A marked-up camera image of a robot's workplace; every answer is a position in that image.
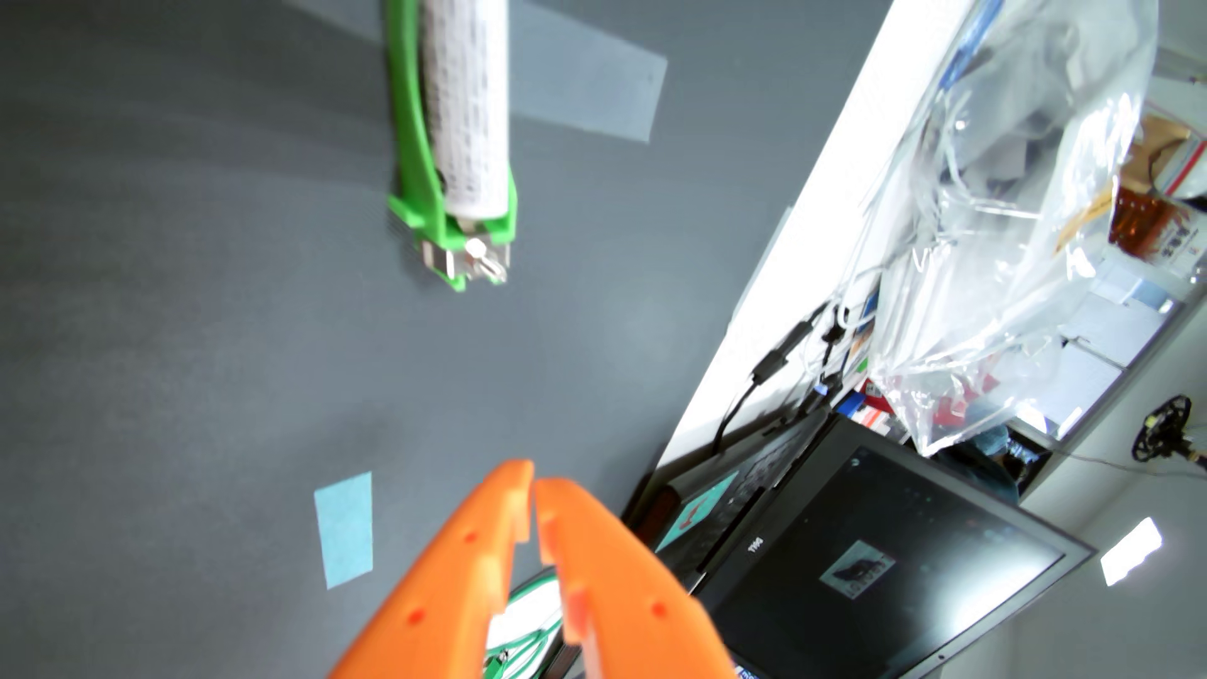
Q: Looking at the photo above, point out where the green cable loop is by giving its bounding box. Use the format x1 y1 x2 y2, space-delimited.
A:
485 570 567 679

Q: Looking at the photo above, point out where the black round gadget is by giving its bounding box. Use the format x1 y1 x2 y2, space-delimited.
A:
1132 394 1207 468

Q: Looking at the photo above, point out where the wide grey tape strip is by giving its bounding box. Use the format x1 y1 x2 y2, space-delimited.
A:
283 0 670 145

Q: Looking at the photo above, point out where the clear plastic bag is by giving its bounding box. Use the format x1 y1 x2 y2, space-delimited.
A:
844 0 1161 458

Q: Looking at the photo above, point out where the light blue tape piece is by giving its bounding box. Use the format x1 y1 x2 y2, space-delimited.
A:
313 472 375 592

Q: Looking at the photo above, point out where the orange brown packet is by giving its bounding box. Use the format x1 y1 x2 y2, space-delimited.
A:
1108 184 1194 263

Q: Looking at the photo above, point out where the dark grey table mat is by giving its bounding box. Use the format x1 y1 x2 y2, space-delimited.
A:
0 0 892 679

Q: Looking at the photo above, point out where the black Dell laptop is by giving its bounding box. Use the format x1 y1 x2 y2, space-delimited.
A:
622 410 1100 679

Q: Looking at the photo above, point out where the black cable with blue plug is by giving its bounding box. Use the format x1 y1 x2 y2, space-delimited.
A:
802 321 850 397

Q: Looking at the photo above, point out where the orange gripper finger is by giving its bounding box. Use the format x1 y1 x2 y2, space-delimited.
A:
534 477 739 679
328 459 536 679

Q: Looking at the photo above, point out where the green battery holder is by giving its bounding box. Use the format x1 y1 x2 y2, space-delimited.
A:
382 0 520 294

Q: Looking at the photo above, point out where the rectangular ceiling light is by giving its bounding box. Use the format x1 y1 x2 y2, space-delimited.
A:
1101 517 1164 588

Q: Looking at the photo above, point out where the black cable with adapter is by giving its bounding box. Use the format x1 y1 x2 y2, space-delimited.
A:
712 302 835 454

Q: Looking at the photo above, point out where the white cylindrical battery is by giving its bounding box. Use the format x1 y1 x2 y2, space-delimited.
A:
419 0 512 223

